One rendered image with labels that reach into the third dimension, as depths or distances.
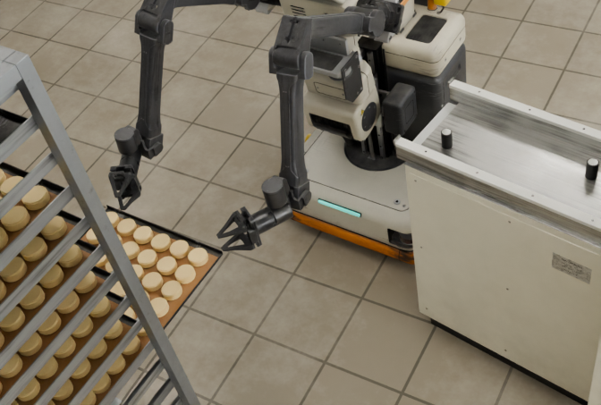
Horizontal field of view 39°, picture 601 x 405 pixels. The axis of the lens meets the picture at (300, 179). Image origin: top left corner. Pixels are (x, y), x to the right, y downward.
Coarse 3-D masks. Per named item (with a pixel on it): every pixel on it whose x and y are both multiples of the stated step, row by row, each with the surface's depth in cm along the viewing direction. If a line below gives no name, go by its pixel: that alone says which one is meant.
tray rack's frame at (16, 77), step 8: (0, 48) 140; (8, 48) 139; (0, 56) 138; (8, 56) 138; (0, 64) 136; (8, 64) 136; (0, 72) 135; (8, 72) 135; (16, 72) 136; (0, 80) 134; (8, 80) 136; (16, 80) 137; (0, 88) 135; (8, 88) 136; (0, 96) 135
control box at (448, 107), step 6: (444, 108) 256; (450, 108) 256; (438, 114) 255; (444, 114) 254; (432, 120) 254; (438, 120) 253; (426, 126) 252; (432, 126) 252; (420, 132) 251; (426, 132) 250; (420, 138) 249; (426, 138) 249; (420, 144) 247
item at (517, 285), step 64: (448, 128) 250; (512, 128) 246; (448, 192) 238; (576, 192) 225; (448, 256) 260; (512, 256) 238; (576, 256) 220; (448, 320) 287; (512, 320) 260; (576, 320) 239; (576, 384) 261
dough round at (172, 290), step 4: (164, 284) 209; (168, 284) 209; (172, 284) 209; (176, 284) 208; (180, 284) 208; (164, 288) 208; (168, 288) 208; (172, 288) 208; (176, 288) 208; (180, 288) 208; (164, 292) 207; (168, 292) 207; (172, 292) 207; (176, 292) 207; (180, 292) 208; (164, 296) 207; (168, 296) 206; (172, 296) 206; (176, 296) 207
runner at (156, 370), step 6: (156, 366) 206; (162, 366) 205; (150, 372) 205; (156, 372) 203; (144, 378) 204; (150, 378) 202; (156, 378) 204; (144, 384) 201; (150, 384) 203; (138, 390) 199; (144, 390) 201; (132, 396) 198; (138, 396) 200; (126, 402) 200; (132, 402) 199
